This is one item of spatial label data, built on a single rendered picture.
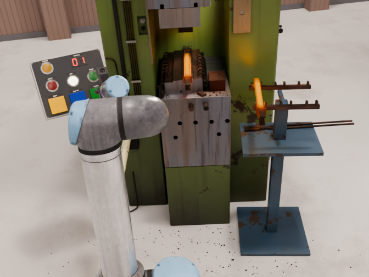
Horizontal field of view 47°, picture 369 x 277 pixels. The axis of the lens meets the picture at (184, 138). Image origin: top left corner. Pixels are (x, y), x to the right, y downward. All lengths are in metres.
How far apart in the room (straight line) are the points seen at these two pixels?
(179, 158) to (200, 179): 0.20
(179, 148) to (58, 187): 1.19
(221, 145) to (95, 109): 1.37
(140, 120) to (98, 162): 0.16
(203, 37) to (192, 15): 0.56
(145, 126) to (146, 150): 1.54
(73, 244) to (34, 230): 0.31
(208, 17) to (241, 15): 0.41
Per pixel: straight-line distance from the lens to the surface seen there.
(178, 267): 1.41
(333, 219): 2.89
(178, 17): 2.11
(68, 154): 3.58
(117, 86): 1.67
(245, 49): 2.34
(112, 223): 1.23
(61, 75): 2.13
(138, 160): 2.69
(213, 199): 2.62
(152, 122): 1.11
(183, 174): 2.49
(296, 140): 2.29
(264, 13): 2.29
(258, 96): 2.11
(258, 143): 2.24
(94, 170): 1.15
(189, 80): 2.18
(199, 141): 2.35
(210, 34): 2.66
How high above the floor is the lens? 1.95
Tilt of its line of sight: 33 degrees down
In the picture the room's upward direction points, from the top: 4 degrees counter-clockwise
